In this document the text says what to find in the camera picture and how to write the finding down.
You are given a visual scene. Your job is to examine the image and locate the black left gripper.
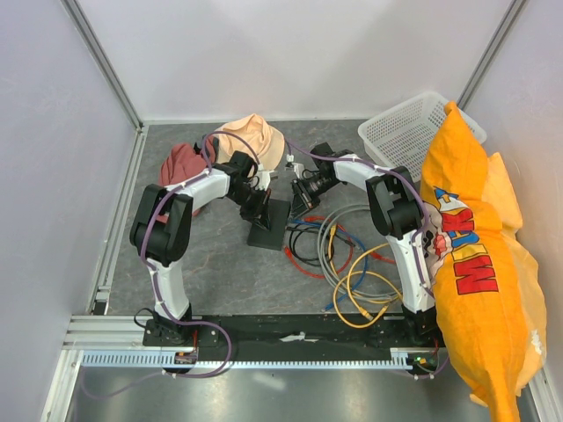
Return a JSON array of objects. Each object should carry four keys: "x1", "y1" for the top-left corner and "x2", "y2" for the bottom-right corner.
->
[{"x1": 227, "y1": 186, "x2": 271, "y2": 232}]

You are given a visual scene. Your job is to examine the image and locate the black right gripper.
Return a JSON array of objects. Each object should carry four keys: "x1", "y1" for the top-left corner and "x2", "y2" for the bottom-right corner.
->
[{"x1": 290, "y1": 174, "x2": 340, "y2": 222}]

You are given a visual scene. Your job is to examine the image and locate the black network switch box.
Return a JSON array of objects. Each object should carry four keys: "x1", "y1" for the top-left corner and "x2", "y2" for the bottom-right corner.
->
[{"x1": 246, "y1": 199, "x2": 291, "y2": 251}]

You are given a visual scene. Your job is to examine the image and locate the black power cable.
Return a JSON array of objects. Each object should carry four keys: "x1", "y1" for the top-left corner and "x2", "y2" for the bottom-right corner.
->
[{"x1": 285, "y1": 222, "x2": 340, "y2": 267}]

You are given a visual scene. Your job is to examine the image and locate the yellow ethernet cable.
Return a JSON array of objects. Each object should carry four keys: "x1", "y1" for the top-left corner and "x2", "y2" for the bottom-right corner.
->
[
  {"x1": 333, "y1": 241, "x2": 399, "y2": 330},
  {"x1": 327, "y1": 223, "x2": 404, "y2": 304}
]

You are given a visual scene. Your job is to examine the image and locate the long red ethernet cable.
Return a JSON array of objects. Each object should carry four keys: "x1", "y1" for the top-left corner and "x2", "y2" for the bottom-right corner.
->
[{"x1": 369, "y1": 244, "x2": 399, "y2": 265}]

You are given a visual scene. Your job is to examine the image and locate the blue ethernet cable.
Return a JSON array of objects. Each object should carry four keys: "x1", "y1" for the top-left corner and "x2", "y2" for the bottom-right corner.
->
[{"x1": 288, "y1": 219, "x2": 397, "y2": 312}]

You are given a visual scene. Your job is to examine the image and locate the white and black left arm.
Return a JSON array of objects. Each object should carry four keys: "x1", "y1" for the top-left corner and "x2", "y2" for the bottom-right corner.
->
[{"x1": 129, "y1": 151, "x2": 272, "y2": 346}]

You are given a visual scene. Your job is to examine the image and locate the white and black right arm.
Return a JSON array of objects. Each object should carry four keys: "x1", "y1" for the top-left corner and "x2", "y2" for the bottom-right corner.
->
[{"x1": 291, "y1": 142, "x2": 435, "y2": 314}]

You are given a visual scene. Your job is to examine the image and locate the peach bucket hat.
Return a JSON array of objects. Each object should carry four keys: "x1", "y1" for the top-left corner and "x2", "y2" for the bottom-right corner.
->
[{"x1": 216, "y1": 113, "x2": 285, "y2": 171}]

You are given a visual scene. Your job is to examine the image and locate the red crumpled shirt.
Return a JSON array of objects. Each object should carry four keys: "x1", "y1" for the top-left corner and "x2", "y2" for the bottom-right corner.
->
[{"x1": 158, "y1": 134, "x2": 220, "y2": 216}]

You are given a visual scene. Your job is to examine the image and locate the white plastic basket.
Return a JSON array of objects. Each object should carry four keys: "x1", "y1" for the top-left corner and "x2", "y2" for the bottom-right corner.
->
[{"x1": 356, "y1": 91, "x2": 487, "y2": 184}]

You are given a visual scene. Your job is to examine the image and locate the orange cartoon pillow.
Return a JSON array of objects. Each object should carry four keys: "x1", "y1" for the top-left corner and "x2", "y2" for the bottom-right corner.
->
[{"x1": 420, "y1": 102, "x2": 547, "y2": 421}]

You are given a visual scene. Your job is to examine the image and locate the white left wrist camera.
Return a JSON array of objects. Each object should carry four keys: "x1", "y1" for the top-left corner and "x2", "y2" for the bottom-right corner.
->
[{"x1": 254, "y1": 170, "x2": 278, "y2": 191}]

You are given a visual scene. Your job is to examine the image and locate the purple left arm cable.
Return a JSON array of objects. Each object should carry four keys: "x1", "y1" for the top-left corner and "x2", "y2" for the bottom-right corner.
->
[{"x1": 81, "y1": 131, "x2": 265, "y2": 399}]

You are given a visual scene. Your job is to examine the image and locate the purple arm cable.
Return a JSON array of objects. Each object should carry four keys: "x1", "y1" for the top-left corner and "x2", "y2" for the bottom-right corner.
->
[
  {"x1": 81, "y1": 131, "x2": 265, "y2": 399},
  {"x1": 284, "y1": 140, "x2": 450, "y2": 382}
]

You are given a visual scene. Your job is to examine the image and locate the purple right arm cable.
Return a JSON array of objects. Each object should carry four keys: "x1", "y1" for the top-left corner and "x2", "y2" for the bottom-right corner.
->
[{"x1": 284, "y1": 140, "x2": 450, "y2": 382}]

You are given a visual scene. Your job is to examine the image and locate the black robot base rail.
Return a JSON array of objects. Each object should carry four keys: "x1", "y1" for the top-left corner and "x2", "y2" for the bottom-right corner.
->
[{"x1": 134, "y1": 313, "x2": 444, "y2": 361}]

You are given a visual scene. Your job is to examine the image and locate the grey slotted cable duct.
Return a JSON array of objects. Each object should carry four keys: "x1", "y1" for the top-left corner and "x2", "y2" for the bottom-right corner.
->
[{"x1": 82, "y1": 348, "x2": 437, "y2": 370}]

